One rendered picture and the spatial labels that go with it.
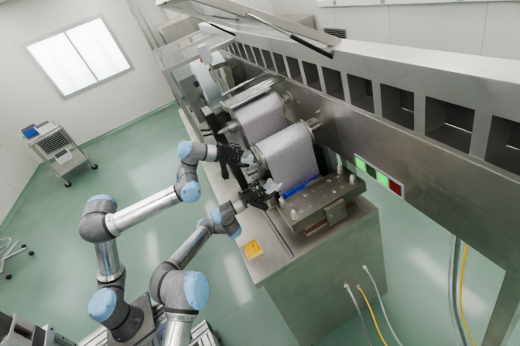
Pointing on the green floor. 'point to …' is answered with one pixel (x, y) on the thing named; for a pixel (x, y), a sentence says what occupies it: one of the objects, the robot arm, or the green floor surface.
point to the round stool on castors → (8, 255)
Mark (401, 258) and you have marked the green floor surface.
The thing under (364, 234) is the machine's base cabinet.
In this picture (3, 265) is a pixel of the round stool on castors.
